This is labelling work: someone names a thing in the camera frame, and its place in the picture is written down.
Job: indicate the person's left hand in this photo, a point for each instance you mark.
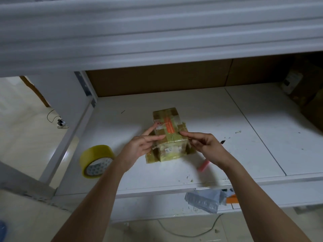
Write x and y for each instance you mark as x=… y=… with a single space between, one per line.
x=134 y=148

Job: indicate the person's right hand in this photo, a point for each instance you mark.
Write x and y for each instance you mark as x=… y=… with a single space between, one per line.
x=212 y=146

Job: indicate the pink utility knife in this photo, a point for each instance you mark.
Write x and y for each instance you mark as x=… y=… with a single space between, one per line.
x=204 y=165

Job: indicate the white metal shelf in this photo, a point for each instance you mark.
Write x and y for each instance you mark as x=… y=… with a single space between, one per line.
x=111 y=118

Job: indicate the yellow tape roll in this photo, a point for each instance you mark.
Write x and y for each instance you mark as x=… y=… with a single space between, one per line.
x=93 y=156

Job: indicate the small taped carton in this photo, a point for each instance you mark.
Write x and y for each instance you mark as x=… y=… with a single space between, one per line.
x=169 y=121

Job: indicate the boxes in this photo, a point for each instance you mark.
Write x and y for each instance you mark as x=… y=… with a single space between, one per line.
x=298 y=83

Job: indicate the person's left forearm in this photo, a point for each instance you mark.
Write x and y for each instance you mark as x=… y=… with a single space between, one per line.
x=88 y=209

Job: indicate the person's right forearm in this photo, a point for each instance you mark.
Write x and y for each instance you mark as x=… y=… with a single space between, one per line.
x=267 y=204

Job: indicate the orange plastic object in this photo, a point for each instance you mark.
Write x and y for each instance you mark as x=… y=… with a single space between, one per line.
x=232 y=199

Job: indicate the white power strip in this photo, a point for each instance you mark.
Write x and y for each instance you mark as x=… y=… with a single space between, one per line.
x=61 y=122

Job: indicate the wooden chair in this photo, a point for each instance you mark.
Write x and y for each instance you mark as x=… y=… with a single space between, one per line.
x=34 y=90

